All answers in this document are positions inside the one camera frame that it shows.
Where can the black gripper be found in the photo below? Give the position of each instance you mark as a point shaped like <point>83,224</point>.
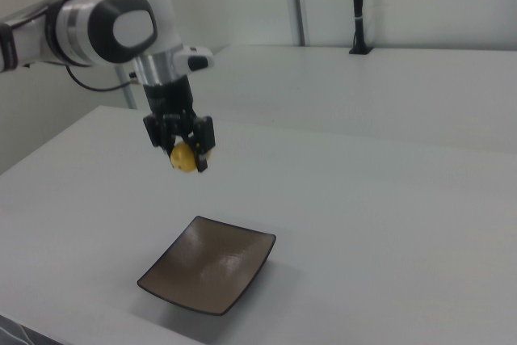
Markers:
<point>169,100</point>

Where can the yellow potato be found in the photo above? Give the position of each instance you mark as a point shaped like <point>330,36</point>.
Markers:
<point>182,161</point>

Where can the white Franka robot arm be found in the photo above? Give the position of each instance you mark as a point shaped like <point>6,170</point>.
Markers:
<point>101,26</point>

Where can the brown square ceramic plate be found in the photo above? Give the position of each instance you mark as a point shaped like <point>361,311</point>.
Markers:
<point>206,266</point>

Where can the black pole with base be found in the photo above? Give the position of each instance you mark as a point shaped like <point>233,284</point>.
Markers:
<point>358,1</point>

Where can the grey patterned cloth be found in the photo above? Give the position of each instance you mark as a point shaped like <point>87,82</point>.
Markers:
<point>10,331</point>

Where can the wide metal frame post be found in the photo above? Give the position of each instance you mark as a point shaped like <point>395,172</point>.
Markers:
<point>298,1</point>

